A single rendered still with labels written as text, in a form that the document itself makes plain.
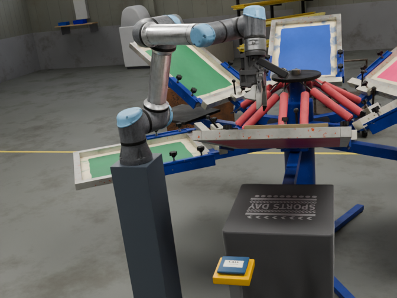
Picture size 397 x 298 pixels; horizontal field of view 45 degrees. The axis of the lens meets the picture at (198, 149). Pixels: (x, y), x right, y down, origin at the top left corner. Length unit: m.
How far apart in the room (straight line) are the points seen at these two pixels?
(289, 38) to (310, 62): 0.36
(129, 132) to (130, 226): 0.45
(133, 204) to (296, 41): 2.44
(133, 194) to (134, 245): 0.27
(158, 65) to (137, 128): 0.29
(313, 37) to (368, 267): 1.90
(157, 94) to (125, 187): 0.44
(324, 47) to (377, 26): 8.31
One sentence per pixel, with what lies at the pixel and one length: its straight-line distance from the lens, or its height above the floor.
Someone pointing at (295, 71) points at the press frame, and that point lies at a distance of 3.09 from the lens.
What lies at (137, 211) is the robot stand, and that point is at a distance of 2.21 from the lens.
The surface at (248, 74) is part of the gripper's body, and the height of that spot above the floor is 1.62.
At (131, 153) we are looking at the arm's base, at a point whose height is 1.25.
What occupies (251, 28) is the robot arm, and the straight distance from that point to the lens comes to 1.66.
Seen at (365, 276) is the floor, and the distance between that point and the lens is 3.43.
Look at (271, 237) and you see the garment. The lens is 1.98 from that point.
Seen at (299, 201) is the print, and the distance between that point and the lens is 2.22.
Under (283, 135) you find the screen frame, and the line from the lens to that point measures 1.77.
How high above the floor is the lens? 1.92
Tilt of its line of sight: 19 degrees down
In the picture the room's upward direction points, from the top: 7 degrees counter-clockwise
